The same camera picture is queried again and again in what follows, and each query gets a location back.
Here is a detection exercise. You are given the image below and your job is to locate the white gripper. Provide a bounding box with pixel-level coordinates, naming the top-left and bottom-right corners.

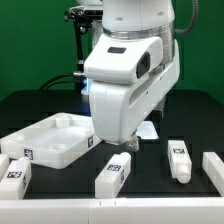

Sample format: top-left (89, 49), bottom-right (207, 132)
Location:
top-left (90, 41), bottom-right (180, 152)

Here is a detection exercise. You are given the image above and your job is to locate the white desk top tray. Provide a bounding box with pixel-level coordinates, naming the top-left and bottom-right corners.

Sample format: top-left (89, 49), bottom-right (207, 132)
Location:
top-left (0, 113), bottom-right (101, 169)

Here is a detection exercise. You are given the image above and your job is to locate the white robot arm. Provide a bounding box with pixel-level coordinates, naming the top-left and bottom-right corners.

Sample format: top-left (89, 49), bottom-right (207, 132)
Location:
top-left (77, 0), bottom-right (199, 151)

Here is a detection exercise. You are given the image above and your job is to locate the white block far left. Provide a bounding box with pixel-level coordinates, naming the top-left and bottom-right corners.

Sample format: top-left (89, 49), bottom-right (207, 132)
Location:
top-left (0, 154), bottom-right (9, 180)

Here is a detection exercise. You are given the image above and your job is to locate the white marker base plate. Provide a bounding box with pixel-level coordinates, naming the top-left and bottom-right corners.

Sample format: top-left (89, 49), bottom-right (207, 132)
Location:
top-left (136, 121), bottom-right (158, 140)

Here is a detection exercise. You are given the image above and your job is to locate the white front wall bar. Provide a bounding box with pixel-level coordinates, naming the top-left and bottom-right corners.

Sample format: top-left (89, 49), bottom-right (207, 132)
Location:
top-left (0, 197), bottom-right (224, 224)

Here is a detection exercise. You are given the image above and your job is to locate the white wall bar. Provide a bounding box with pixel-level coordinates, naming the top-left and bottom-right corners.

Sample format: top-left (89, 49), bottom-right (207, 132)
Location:
top-left (0, 197), bottom-right (224, 224)
top-left (202, 152), bottom-right (224, 197)

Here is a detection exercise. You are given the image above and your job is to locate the white right wall bar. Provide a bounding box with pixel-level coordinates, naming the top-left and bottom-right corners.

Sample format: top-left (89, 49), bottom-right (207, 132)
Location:
top-left (202, 152), bottom-right (224, 197)

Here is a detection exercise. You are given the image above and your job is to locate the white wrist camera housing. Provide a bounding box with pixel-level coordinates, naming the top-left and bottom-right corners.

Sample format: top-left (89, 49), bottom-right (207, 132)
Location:
top-left (84, 34), bottom-right (163, 85)

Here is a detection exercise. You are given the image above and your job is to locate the black cable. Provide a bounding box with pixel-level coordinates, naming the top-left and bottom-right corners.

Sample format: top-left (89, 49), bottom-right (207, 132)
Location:
top-left (39, 72), bottom-right (85, 92)

